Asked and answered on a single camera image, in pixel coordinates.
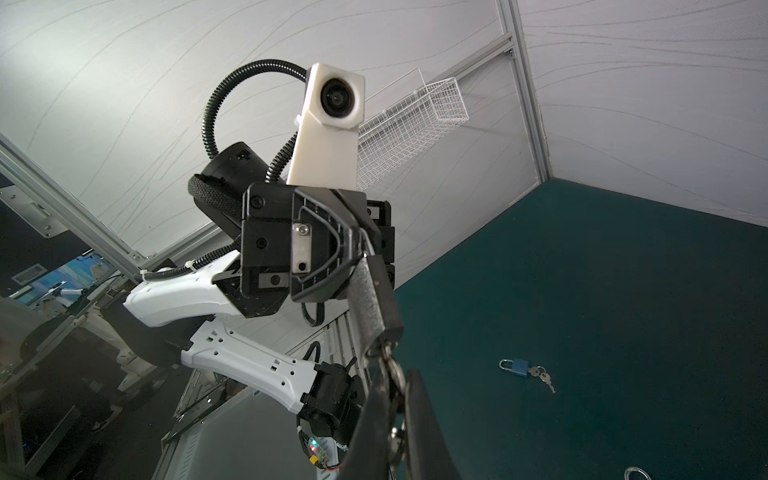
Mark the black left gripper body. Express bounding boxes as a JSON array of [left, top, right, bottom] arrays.
[[239, 182, 397, 319]]

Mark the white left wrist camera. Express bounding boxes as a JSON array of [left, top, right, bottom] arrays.
[[286, 63, 366, 190]]

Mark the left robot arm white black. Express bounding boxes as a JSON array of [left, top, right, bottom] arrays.
[[124, 59, 395, 445]]

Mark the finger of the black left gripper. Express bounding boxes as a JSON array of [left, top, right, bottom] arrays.
[[290, 187, 384, 303]]

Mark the black padlock with keys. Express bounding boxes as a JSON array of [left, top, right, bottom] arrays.
[[347, 229, 404, 357]]

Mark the black padlock shackle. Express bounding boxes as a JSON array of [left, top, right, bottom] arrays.
[[623, 466, 652, 480]]

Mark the white wire basket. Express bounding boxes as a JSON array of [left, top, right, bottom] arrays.
[[356, 68, 469, 191]]

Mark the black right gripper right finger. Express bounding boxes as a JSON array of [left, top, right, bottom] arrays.
[[405, 369, 461, 480]]

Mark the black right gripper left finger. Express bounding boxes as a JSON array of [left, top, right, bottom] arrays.
[[338, 365, 393, 480]]

